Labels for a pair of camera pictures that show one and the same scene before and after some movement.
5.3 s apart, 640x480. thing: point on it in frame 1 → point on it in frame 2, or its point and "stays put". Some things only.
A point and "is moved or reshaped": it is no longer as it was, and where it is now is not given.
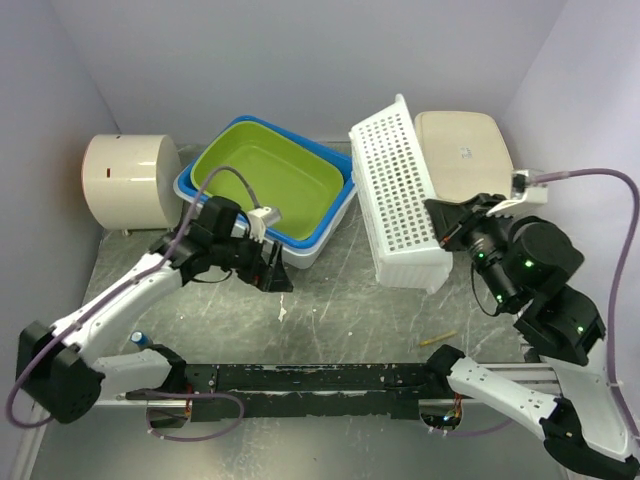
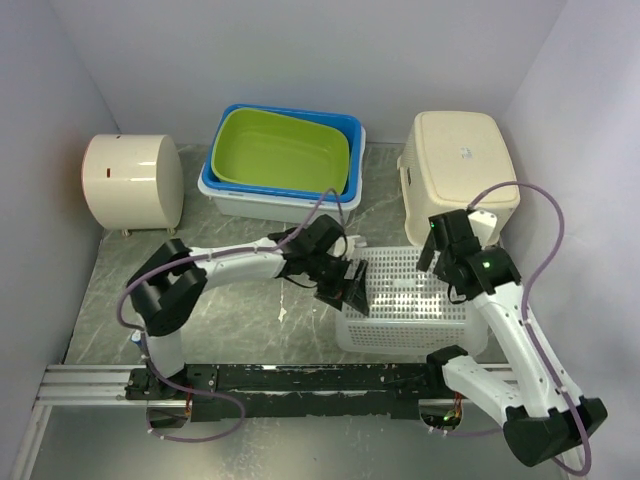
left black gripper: (264, 274) → (357, 298)
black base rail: (316, 391) stays put
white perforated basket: (392, 184) → (410, 311)
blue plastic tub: (185, 178) → (209, 174)
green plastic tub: (302, 184) is moved or reshaped
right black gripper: (453, 219) → (427, 254)
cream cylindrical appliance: (128, 181) stays put
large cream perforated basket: (467, 154) stays put
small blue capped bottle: (140, 338) stays put
